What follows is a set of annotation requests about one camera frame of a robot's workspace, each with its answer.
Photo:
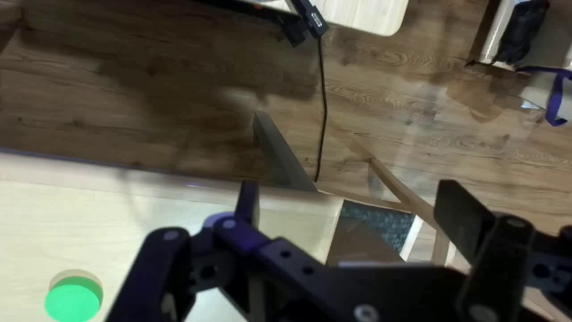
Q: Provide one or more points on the dark patterned rug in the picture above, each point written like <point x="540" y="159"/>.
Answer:
<point x="377" y="224"/>

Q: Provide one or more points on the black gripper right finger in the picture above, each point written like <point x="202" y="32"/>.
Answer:
<point x="500" y="256"/>

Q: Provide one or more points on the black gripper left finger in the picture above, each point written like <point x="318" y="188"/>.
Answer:
<point x="166" y="269"/>

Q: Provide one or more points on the light wooden desk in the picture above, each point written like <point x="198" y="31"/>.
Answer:
<point x="363" y="13"/>

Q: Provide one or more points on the black bag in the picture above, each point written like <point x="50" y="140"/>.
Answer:
<point x="523" y="29"/>

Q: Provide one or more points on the green round plastic lid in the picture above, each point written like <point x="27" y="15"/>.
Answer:
<point x="71" y="301"/>

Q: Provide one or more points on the black clamp device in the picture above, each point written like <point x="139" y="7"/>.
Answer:
<point x="309" y="20"/>

